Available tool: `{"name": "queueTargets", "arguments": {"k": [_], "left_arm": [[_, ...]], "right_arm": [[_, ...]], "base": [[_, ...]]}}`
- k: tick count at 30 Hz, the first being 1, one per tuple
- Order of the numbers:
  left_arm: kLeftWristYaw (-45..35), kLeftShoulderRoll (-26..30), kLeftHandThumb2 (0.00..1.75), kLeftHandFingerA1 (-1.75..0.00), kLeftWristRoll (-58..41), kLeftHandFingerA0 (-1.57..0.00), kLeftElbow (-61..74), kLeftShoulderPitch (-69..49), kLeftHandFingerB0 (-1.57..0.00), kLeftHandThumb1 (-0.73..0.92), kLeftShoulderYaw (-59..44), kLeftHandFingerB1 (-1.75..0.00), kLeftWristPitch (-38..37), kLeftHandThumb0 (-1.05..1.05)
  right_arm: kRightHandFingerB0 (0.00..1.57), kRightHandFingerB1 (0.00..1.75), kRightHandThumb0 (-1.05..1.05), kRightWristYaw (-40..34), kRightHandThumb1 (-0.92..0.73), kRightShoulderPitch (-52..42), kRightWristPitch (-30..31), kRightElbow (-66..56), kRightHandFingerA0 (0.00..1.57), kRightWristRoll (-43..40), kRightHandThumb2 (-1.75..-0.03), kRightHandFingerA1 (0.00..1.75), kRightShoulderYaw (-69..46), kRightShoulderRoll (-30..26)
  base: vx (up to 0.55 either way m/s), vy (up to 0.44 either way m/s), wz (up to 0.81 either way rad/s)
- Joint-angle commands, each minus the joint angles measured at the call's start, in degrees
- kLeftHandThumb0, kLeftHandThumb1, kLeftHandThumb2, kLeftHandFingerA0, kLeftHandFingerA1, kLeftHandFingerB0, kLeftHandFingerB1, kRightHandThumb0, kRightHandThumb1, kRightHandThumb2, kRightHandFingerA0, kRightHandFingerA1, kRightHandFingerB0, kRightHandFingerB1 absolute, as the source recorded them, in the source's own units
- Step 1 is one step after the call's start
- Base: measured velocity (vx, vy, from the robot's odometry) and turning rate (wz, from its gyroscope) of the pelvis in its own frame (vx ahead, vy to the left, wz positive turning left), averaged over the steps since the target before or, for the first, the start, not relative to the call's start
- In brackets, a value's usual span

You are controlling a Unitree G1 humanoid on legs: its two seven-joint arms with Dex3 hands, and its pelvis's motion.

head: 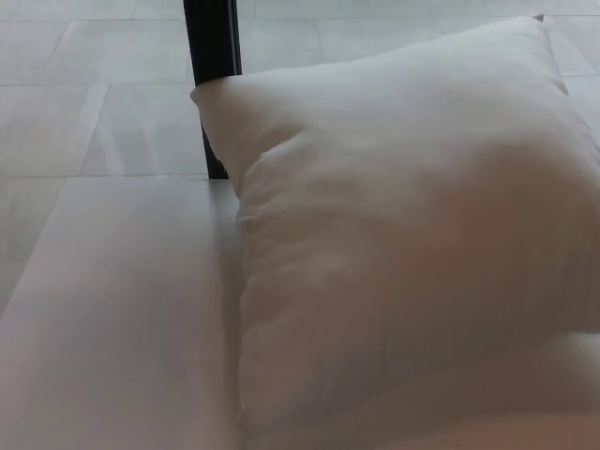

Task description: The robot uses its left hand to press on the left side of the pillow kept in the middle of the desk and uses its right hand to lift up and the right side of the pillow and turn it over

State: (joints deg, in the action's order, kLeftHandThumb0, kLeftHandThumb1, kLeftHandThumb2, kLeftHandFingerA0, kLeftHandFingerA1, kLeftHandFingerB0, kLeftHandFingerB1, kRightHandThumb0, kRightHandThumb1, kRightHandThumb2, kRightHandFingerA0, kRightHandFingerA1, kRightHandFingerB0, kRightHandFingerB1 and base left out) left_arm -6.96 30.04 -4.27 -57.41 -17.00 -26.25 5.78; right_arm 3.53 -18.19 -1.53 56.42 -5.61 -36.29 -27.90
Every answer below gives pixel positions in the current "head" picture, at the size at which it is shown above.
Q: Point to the white square pillow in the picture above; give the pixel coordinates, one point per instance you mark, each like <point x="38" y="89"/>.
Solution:
<point x="403" y="211"/>

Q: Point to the black metal post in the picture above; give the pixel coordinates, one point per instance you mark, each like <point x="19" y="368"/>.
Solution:
<point x="211" y="42"/>

